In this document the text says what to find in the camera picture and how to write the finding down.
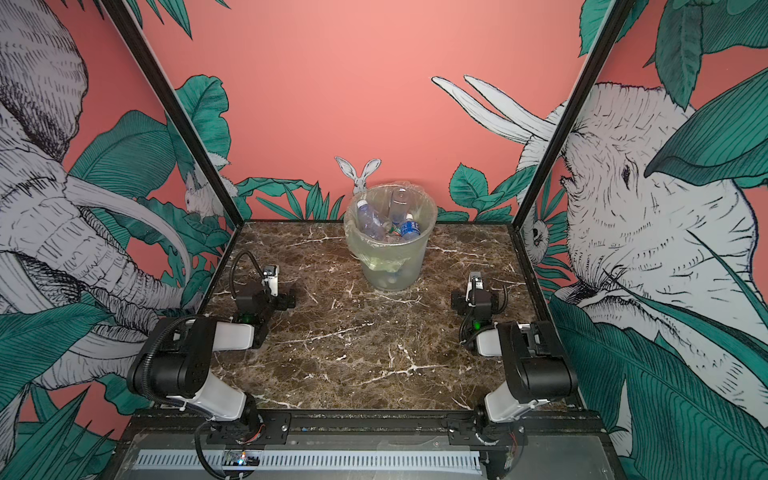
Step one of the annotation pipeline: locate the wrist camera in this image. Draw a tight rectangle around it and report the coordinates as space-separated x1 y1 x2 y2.
465 271 493 308
235 265 280 324

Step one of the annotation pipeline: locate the blue label Chinese water bottle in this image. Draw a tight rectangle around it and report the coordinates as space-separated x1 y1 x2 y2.
399 213 421 242

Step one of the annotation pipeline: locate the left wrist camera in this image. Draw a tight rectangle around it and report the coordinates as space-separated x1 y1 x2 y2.
235 265 280 324

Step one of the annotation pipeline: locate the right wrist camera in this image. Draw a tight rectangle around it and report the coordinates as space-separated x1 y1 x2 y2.
465 271 493 308

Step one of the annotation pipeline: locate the black frame post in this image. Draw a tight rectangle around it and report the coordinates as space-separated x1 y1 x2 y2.
101 0 245 228
512 0 635 232

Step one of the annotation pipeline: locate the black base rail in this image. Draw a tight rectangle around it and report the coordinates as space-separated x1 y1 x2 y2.
128 409 601 448

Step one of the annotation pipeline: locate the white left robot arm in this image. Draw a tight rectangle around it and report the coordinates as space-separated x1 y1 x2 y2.
126 287 297 428

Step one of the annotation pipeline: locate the clear white-cap bottle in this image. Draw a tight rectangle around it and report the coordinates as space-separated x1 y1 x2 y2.
356 199 386 241

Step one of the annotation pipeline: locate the grey mesh waste bin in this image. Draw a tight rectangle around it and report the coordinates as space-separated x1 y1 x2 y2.
344 182 437 291

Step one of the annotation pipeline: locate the black left frame post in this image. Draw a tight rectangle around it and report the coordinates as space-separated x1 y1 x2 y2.
101 0 245 228

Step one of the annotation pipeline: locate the white slotted cable duct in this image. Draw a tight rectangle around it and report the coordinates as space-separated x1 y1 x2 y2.
131 449 484 475

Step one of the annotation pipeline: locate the black right frame post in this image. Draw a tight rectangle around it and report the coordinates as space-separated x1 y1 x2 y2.
512 0 635 232

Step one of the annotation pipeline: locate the yellow-green bin liner bag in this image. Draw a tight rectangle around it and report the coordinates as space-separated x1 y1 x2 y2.
343 181 438 276

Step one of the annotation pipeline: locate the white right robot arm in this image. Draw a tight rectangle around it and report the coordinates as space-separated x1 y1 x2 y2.
451 287 578 424

